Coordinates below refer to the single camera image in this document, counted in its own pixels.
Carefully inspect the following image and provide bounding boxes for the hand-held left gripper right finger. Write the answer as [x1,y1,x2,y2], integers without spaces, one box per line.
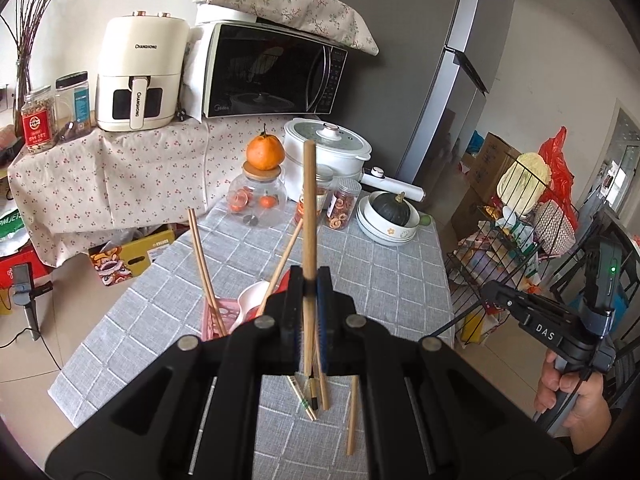
[314,266,581,480]

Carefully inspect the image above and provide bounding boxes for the white flat box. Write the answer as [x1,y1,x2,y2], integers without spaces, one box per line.
[194,4,261,26]

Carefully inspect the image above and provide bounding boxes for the cherry print tablecloth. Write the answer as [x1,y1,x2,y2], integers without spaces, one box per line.
[7,112,301,268]

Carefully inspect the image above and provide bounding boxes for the large orange fruit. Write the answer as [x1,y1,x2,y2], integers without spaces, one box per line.
[246,125,286,172]

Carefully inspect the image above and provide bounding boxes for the white electric cooking pot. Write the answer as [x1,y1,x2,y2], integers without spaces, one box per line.
[283,117,426,201]

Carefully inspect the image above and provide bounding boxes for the white green plastic bag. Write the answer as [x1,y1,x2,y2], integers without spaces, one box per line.
[0,205,26,246]

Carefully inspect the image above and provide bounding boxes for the white microwave oven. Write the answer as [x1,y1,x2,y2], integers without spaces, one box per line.
[187,21,349,121]

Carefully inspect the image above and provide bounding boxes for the black chopstick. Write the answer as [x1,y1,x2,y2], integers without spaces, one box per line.
[430,302,483,338]

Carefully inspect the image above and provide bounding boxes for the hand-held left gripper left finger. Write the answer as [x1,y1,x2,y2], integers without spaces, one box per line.
[47,265,313,480]

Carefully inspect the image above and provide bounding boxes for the yellow printed cardboard box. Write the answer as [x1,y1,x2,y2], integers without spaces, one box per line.
[89,224,176,287]

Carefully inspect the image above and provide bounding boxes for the black wire rack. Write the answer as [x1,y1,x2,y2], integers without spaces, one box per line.
[445,152,581,348]

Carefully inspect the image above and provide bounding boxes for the grey refrigerator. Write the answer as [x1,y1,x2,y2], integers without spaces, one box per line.
[337,0,518,196]

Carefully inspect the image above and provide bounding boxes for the glass jar with bamboo lid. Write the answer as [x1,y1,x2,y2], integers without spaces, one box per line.
[227,160,288,230]

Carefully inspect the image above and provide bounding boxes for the cream air fryer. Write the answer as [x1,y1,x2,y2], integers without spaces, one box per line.
[95,10,191,132]

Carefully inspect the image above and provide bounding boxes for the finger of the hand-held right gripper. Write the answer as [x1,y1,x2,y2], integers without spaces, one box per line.
[477,280,531,320]

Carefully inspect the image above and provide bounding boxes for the red label snack jar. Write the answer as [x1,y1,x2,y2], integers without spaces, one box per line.
[20,85,57,155]

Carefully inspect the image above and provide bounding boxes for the white plastic spoon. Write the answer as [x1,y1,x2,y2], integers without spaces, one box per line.
[235,281,273,333]

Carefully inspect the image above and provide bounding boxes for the brown cardboard box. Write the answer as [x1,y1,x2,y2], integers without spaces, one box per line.
[452,132,523,241]

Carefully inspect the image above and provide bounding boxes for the napa cabbage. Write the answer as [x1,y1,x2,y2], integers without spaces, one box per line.
[498,152,552,211]

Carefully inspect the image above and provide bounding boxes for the glass vase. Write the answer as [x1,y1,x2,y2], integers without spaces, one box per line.
[14,57,33,138]

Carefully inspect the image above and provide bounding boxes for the woven beige basket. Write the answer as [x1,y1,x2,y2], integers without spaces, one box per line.
[534,200,577,256]

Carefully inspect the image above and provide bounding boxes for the jar of dried fruit rings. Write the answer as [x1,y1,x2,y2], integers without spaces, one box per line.
[324,179,362,231]

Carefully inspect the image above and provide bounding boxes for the pink perforated utensil basket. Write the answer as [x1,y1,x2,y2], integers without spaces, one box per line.
[200,296,281,343]

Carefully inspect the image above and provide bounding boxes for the bare dry branches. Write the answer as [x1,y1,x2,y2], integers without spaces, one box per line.
[0,0,76,68]

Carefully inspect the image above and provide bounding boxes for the blue label clear jar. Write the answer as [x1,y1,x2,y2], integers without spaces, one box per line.
[54,71,93,141]

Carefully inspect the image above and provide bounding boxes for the white floral bowl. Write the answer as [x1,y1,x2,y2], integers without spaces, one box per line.
[362,191,422,238]

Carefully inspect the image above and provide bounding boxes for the red box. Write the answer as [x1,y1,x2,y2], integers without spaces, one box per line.
[0,250,51,291]

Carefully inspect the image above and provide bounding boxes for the red plastic bag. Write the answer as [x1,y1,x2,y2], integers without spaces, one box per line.
[537,126,578,221]

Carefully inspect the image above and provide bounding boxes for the white plate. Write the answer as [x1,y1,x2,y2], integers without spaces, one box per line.
[356,205,432,247]

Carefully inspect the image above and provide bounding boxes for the floral padded cloth cover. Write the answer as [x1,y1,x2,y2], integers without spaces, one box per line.
[192,0,381,56]

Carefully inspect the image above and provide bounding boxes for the person's right hand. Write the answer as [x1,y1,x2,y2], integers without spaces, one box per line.
[534,349,613,456]

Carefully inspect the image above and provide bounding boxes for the dark green squash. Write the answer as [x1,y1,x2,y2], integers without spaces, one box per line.
[372,191,413,226]

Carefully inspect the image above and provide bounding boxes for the grey phone tripod stand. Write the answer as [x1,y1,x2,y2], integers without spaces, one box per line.
[11,262,53,342]

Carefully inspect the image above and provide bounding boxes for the red spice jar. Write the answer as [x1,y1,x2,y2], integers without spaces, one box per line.
[294,167,335,226]

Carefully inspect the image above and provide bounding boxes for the white power cable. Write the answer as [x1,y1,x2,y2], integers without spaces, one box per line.
[202,122,213,211]

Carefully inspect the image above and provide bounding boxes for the red plastic spoon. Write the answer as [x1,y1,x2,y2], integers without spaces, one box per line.
[255,269,292,321]

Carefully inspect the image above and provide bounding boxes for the pale printed chopstick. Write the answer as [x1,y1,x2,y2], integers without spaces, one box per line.
[286,376,318,421]

